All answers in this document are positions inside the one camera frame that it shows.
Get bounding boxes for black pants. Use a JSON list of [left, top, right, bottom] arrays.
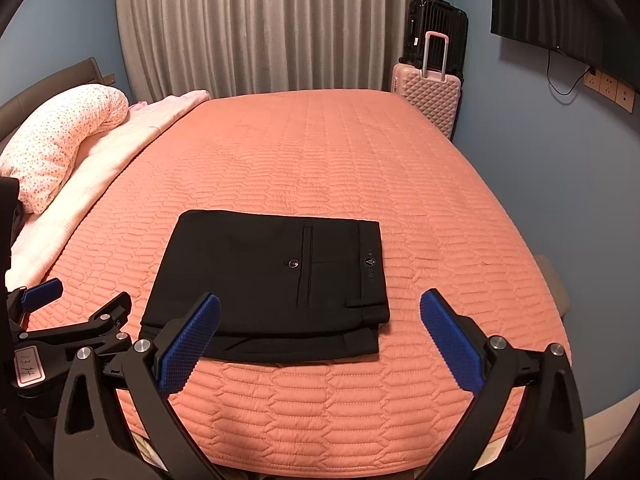
[[140, 209, 390, 364]]

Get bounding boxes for black clothing pile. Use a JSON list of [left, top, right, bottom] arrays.
[[0, 177, 22, 280]]

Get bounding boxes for pink dotted pillow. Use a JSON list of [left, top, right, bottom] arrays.
[[1, 84, 129, 214]]

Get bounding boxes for light pink blanket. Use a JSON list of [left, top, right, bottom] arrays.
[[6, 90, 210, 289]]

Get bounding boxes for grey headboard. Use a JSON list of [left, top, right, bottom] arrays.
[[0, 56, 115, 150]]

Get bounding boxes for orange quilted bedspread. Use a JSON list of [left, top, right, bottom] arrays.
[[28, 90, 567, 478]]

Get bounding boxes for grey curtain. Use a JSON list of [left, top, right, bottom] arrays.
[[115, 0, 411, 101]]

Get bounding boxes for pink suitcase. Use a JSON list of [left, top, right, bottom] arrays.
[[390, 30, 461, 139]]

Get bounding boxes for wall power outlets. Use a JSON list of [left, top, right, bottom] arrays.
[[582, 68, 636, 114]]

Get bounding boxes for black power cable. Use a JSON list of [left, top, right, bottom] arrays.
[[546, 48, 598, 98]]

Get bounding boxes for wall mounted television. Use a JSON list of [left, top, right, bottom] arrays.
[[490, 0, 639, 89]]

